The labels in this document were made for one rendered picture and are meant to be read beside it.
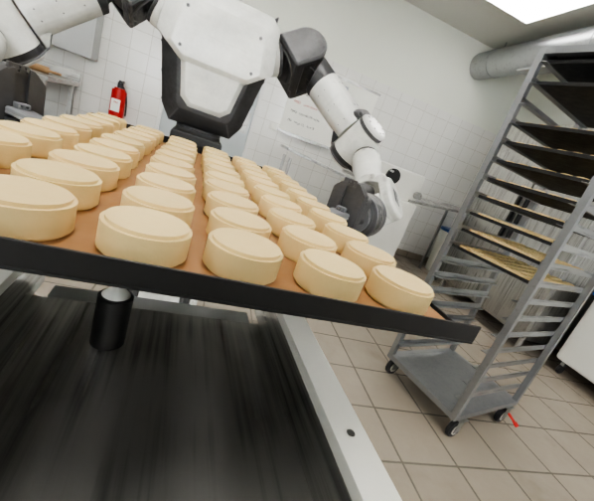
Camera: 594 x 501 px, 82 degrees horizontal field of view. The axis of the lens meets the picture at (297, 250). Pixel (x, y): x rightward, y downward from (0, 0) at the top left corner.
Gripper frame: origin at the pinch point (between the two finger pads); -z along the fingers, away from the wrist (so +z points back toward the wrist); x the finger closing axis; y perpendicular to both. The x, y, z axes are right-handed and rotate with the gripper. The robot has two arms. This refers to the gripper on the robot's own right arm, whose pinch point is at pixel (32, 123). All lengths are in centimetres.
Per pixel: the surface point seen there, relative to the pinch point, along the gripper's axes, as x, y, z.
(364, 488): -10, -5, -52
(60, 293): -16.0, -2.8, -15.1
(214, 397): -15.9, -0.7, -37.5
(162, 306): -16.0, 5.5, -22.7
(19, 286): -12.5, -8.1, -17.5
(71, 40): 27, 195, 353
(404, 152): 45, 475, 60
